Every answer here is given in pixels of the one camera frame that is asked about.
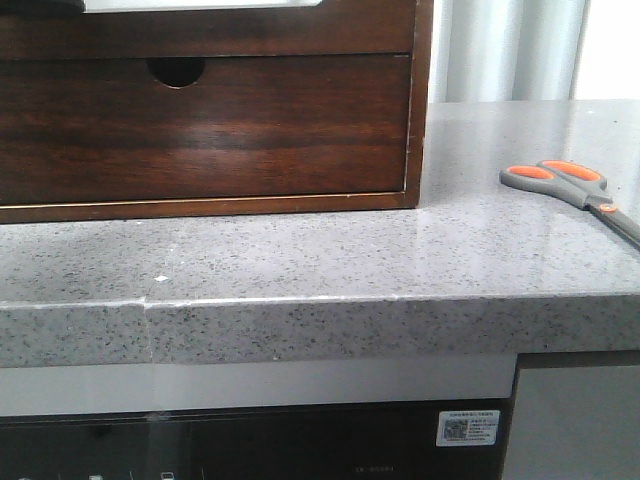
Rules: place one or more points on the wooden drawer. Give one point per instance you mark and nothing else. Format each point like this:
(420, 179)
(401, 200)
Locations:
(331, 27)
(107, 130)

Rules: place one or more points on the orange grey scissors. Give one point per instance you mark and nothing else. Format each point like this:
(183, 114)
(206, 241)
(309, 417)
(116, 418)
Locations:
(576, 185)

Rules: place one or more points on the dark wooden drawer cabinet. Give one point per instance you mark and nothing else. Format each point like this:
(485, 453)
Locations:
(179, 72)

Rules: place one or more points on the white QR code sticker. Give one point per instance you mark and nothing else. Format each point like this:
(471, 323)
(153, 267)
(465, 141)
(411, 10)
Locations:
(467, 428)

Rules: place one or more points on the black built-in appliance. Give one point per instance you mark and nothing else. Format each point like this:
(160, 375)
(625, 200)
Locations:
(390, 440)

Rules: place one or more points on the white curtain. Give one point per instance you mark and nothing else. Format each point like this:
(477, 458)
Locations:
(489, 51)

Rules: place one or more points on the grey cabinet door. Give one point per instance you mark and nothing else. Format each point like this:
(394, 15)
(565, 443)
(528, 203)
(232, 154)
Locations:
(575, 416)

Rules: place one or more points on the white tray on cabinet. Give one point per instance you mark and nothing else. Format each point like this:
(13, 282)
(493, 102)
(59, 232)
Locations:
(130, 6)

